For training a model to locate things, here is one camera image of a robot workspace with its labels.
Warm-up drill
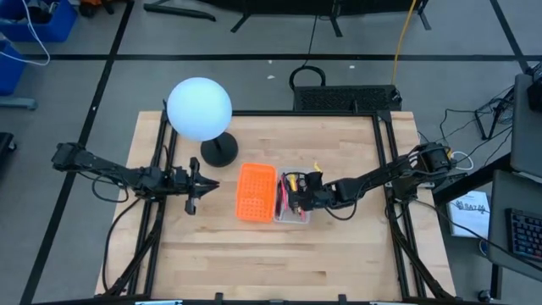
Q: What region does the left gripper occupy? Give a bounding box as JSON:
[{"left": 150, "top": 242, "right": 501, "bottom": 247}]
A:
[{"left": 169, "top": 156, "right": 220, "bottom": 216}]

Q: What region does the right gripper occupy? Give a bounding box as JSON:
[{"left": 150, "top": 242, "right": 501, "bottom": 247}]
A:
[{"left": 279, "top": 170, "right": 335, "bottom": 213}]

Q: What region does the pink highlighter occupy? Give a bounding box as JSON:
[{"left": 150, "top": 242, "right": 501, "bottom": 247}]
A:
[{"left": 277, "top": 181, "right": 290, "bottom": 215}]

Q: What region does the orange and clear supply box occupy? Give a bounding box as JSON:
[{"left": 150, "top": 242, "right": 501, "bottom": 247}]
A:
[{"left": 235, "top": 162, "right": 312, "bottom": 225}]

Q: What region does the white globe lamp black base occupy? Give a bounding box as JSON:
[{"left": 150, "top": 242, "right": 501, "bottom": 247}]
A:
[{"left": 166, "top": 76, "right": 240, "bottom": 169}]

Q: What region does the black perforated computer case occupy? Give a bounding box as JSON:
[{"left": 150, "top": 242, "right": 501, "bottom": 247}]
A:
[{"left": 291, "top": 84, "right": 403, "bottom": 114}]

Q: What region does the white printed booklet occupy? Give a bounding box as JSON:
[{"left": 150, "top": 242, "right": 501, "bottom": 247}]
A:
[{"left": 446, "top": 190, "right": 492, "bottom": 238}]

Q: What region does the black curtain partition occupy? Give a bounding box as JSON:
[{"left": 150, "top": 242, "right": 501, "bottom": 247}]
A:
[{"left": 198, "top": 0, "right": 433, "bottom": 38}]

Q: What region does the blue plastic bin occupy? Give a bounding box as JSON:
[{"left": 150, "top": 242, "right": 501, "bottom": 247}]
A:
[
  {"left": 0, "top": 40, "right": 27, "bottom": 97},
  {"left": 0, "top": 0, "right": 80, "bottom": 43}
]

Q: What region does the gray desk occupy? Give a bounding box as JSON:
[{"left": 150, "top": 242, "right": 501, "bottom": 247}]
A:
[
  {"left": 486, "top": 169, "right": 542, "bottom": 280},
  {"left": 510, "top": 74, "right": 542, "bottom": 179}
]

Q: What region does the black keyboard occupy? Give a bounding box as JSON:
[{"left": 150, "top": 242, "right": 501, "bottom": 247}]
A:
[{"left": 506, "top": 207, "right": 542, "bottom": 262}]

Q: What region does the black desk device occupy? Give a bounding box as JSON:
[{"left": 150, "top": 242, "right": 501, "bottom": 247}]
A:
[{"left": 527, "top": 63, "right": 542, "bottom": 114}]

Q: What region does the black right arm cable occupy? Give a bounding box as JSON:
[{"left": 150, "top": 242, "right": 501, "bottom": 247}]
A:
[{"left": 324, "top": 190, "right": 361, "bottom": 221}]

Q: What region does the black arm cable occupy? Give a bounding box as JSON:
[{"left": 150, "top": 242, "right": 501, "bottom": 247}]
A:
[
  {"left": 324, "top": 190, "right": 361, "bottom": 221},
  {"left": 78, "top": 169, "right": 130, "bottom": 204}
]

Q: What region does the black aluminium table frame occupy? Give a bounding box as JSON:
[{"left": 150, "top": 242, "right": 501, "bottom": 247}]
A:
[{"left": 101, "top": 109, "right": 458, "bottom": 305}]

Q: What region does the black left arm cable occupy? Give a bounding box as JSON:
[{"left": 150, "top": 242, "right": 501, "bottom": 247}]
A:
[{"left": 78, "top": 169, "right": 130, "bottom": 204}]

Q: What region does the black power cable loop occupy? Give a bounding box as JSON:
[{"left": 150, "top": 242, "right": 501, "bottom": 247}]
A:
[{"left": 289, "top": 14, "right": 328, "bottom": 91}]

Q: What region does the yellow cable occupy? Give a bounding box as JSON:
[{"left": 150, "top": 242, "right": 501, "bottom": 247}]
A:
[{"left": 391, "top": 0, "right": 418, "bottom": 86}]

